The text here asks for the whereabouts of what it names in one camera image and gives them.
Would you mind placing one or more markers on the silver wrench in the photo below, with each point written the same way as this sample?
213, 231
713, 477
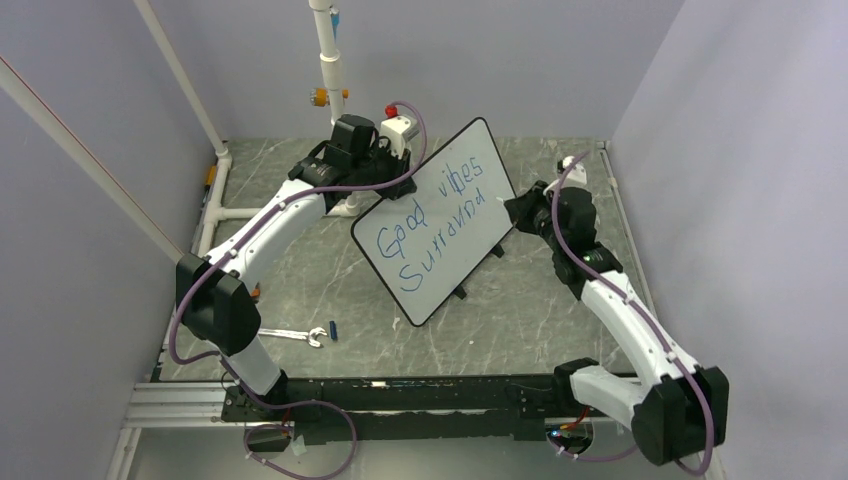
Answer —
311, 337

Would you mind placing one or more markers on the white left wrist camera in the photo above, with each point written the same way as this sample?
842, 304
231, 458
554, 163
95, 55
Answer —
399, 131

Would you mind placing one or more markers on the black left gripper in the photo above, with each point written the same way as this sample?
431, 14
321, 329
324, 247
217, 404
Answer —
399, 167

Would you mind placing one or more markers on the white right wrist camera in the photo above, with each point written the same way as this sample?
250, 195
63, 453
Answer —
570, 173

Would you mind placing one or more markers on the white whiteboard black frame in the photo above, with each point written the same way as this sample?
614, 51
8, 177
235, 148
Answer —
424, 245

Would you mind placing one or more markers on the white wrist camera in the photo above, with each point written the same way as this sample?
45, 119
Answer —
399, 131
570, 173

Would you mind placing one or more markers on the aluminium extrusion frame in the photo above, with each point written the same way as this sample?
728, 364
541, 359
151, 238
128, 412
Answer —
164, 405

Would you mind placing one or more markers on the white PVC pipe frame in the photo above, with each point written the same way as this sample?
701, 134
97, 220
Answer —
18, 89

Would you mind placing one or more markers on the yellow pipe clamp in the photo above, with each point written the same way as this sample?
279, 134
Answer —
319, 97

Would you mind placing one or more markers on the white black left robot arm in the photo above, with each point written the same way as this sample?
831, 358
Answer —
213, 290

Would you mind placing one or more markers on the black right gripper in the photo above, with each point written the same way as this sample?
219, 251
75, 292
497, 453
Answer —
520, 209

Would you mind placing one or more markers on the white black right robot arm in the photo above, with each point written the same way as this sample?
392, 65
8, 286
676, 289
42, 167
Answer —
677, 407

